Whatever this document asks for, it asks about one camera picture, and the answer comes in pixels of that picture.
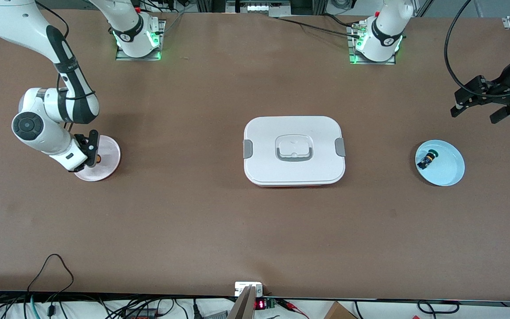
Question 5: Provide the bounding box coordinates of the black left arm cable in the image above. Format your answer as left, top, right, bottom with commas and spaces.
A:
444, 0, 510, 98

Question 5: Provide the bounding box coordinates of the thin black looped cable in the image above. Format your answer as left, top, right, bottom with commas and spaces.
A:
27, 253, 75, 303

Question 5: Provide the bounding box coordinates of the black coiled floor cable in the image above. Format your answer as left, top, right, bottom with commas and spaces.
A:
417, 300, 460, 315

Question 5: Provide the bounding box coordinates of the brown cardboard box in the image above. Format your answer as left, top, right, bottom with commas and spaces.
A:
324, 301, 357, 319

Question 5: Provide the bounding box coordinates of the pink round plate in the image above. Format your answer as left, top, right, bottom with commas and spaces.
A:
73, 135, 121, 182

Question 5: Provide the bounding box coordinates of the aluminium profile bar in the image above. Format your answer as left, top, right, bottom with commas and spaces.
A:
228, 286, 256, 319

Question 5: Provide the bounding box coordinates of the green and black switch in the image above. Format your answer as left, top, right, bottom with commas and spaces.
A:
417, 150, 438, 170

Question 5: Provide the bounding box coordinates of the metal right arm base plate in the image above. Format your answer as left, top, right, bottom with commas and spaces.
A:
116, 20, 166, 61

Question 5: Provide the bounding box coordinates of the light blue round plate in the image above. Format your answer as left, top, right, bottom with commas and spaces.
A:
415, 140, 465, 187

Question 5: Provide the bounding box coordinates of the small white mount box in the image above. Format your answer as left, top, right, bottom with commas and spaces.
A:
235, 282, 263, 296

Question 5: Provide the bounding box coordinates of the white lidded container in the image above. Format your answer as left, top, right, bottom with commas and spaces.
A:
243, 116, 346, 187

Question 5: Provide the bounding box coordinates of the black cable on table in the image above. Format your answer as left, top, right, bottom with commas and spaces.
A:
276, 17, 363, 39

